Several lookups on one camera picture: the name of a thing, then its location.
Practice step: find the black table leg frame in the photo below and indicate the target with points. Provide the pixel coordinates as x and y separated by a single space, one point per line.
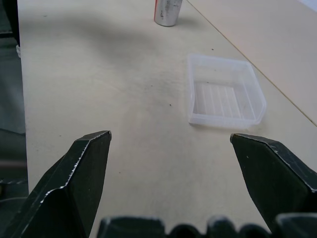
11 17

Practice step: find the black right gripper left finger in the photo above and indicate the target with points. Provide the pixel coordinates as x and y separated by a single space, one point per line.
74 183

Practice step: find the clear plastic tray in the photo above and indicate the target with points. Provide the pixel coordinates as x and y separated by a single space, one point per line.
223 91

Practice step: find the silver metal can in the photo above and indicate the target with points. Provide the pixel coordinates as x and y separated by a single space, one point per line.
167 12

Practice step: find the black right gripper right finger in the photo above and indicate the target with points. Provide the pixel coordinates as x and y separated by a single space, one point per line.
272 173

